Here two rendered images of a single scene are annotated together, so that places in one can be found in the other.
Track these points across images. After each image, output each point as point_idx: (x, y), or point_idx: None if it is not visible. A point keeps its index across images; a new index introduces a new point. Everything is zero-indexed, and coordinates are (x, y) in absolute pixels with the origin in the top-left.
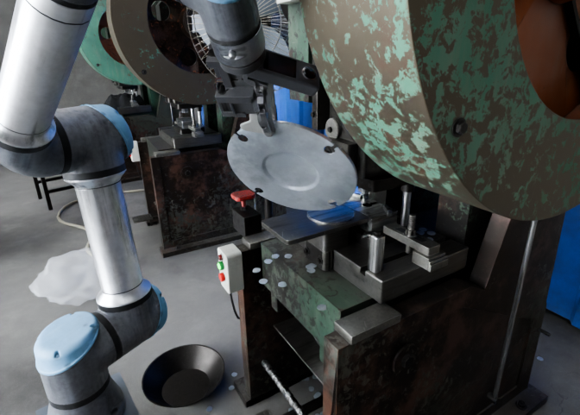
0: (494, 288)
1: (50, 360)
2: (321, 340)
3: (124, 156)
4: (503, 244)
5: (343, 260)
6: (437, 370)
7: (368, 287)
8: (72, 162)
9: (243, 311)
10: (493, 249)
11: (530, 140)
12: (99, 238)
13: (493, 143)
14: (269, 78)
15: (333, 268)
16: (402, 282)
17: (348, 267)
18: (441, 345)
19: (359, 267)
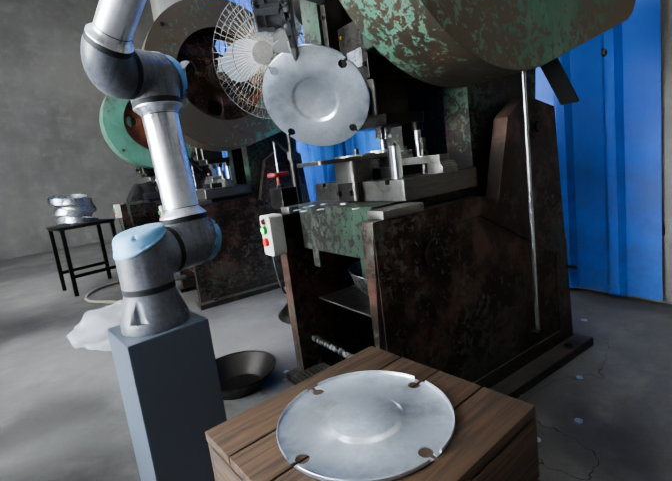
0: (508, 205)
1: (128, 242)
2: (361, 254)
3: (180, 95)
4: (505, 161)
5: (370, 185)
6: (471, 280)
7: (393, 194)
8: (143, 83)
9: (289, 279)
10: (497, 168)
11: None
12: (163, 156)
13: None
14: None
15: (364, 200)
16: (421, 184)
17: (375, 188)
18: (469, 253)
19: (384, 181)
